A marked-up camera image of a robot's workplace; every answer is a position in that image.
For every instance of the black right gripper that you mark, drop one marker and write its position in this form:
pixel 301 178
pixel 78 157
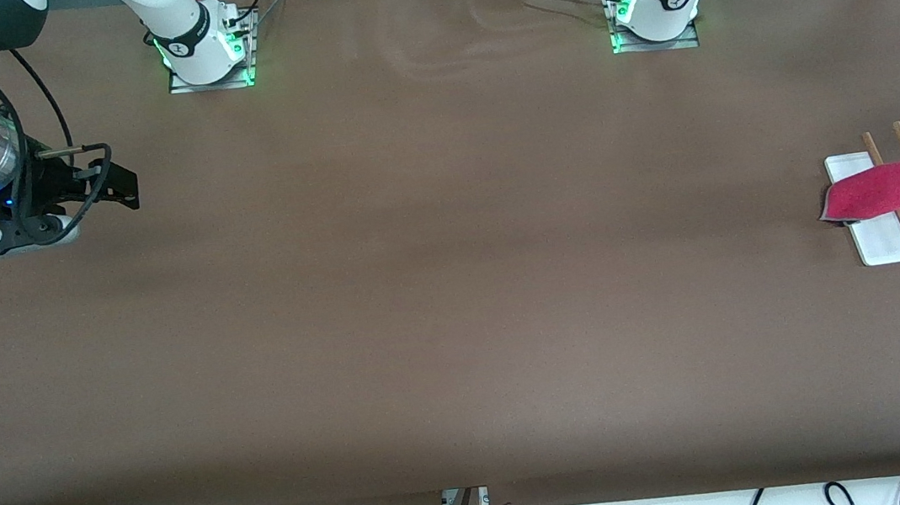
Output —
pixel 50 181

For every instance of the red and grey towel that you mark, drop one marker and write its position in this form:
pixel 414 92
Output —
pixel 884 190

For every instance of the white rack base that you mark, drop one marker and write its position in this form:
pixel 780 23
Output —
pixel 881 241

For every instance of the brown table cover sheet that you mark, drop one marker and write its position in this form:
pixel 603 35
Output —
pixel 454 286

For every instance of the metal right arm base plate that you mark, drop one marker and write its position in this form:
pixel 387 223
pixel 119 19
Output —
pixel 227 84

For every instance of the small metal bracket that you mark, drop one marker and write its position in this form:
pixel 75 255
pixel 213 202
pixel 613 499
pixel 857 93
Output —
pixel 447 498

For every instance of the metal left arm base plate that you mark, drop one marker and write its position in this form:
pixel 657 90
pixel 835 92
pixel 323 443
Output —
pixel 684 42

